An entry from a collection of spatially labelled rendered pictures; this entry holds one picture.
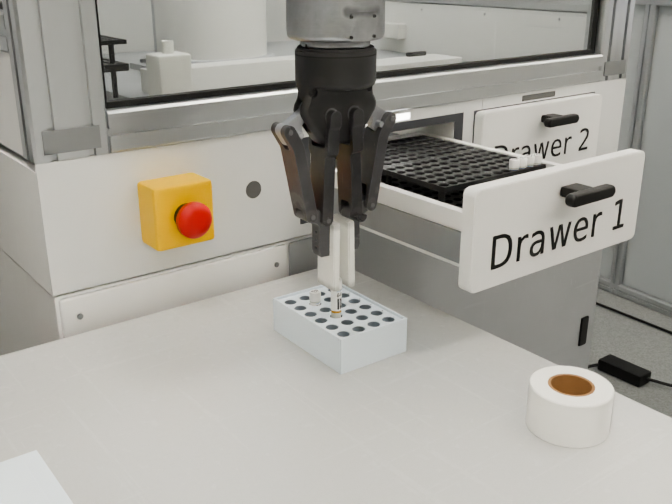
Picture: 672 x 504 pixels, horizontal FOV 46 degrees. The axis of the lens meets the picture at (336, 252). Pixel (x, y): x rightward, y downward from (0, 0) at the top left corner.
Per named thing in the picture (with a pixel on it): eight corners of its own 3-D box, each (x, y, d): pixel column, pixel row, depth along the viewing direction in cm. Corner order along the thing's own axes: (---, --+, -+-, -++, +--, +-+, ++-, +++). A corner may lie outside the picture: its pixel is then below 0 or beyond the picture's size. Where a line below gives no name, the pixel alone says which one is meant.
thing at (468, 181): (545, 169, 99) (546, 164, 99) (444, 192, 89) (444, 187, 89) (533, 166, 100) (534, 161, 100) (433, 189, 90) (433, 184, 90)
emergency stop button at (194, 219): (215, 236, 87) (214, 201, 86) (182, 243, 85) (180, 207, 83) (202, 229, 89) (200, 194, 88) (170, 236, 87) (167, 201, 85)
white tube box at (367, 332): (406, 351, 82) (407, 317, 81) (340, 375, 77) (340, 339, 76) (335, 311, 91) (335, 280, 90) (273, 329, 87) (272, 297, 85)
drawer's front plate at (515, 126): (595, 158, 136) (603, 93, 133) (479, 186, 120) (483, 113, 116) (587, 156, 138) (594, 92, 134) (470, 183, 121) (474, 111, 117)
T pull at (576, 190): (615, 196, 86) (617, 184, 85) (572, 209, 82) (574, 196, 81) (587, 189, 89) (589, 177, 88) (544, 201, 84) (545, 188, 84)
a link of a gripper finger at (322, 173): (344, 110, 73) (331, 111, 72) (337, 228, 76) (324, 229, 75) (320, 104, 76) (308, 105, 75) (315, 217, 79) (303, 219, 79)
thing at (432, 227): (615, 225, 97) (621, 177, 95) (468, 272, 83) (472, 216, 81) (397, 163, 127) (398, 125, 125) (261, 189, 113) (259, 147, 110)
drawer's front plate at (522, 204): (634, 238, 98) (646, 150, 94) (469, 295, 81) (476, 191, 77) (621, 234, 99) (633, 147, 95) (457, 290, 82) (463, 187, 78)
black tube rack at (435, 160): (541, 213, 101) (546, 163, 99) (442, 241, 91) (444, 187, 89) (421, 177, 117) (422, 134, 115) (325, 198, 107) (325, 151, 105)
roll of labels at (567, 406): (618, 419, 70) (624, 379, 68) (594, 458, 64) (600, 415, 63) (542, 396, 74) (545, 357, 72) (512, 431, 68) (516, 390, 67)
